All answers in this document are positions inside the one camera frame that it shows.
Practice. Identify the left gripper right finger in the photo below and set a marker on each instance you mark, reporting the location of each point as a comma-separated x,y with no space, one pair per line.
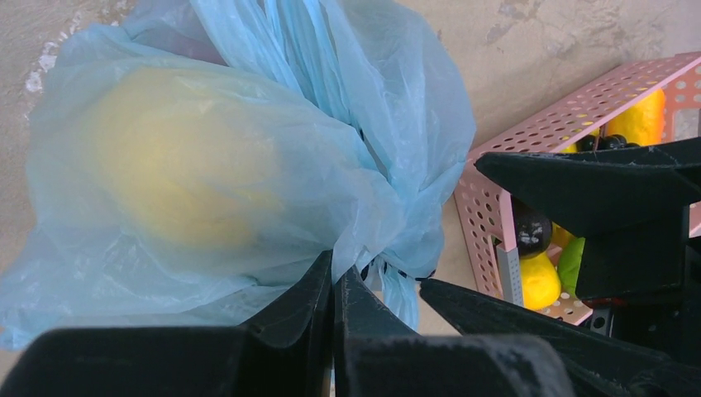
376,354

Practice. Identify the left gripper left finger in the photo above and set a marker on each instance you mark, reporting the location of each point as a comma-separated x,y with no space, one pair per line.
281,351

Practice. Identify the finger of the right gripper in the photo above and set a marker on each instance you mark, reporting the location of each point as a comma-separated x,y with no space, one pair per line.
631,206
596,365

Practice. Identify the yellow pear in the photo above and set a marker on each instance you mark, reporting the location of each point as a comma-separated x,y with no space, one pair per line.
183,158

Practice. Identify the light blue plastic bag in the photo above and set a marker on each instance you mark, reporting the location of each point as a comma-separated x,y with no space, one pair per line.
371,122

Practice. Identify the black grape bunch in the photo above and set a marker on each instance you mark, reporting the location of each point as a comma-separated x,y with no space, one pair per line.
603,143

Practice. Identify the yellow banana bunch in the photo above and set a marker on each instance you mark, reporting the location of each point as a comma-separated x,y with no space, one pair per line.
560,236

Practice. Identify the green lime fruit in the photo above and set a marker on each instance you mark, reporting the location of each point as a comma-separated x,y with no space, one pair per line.
569,265

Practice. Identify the orange yellow mango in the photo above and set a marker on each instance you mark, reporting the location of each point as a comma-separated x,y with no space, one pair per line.
643,123

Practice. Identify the dark purple passionfruit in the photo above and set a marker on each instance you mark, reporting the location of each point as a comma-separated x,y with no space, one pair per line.
533,230

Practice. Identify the orange fruit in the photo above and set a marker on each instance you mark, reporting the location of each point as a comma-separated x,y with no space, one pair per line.
541,285

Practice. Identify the pink plastic basket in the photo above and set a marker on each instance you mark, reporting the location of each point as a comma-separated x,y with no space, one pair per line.
485,208

